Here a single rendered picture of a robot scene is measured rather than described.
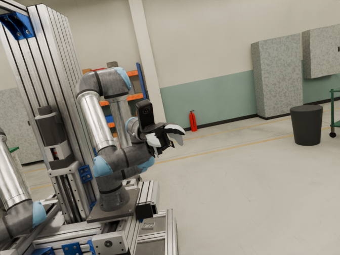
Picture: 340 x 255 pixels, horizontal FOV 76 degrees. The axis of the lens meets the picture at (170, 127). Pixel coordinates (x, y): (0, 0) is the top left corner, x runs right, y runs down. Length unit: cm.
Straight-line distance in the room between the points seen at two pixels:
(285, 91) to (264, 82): 59
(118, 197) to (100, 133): 39
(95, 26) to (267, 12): 429
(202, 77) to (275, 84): 182
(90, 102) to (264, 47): 529
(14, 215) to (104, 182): 37
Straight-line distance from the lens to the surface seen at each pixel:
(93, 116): 89
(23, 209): 89
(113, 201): 111
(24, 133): 657
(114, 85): 101
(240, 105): 629
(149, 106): 63
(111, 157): 80
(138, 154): 81
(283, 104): 621
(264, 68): 589
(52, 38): 125
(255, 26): 645
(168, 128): 60
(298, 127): 425
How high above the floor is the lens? 161
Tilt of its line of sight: 14 degrees down
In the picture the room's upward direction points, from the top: 11 degrees counter-clockwise
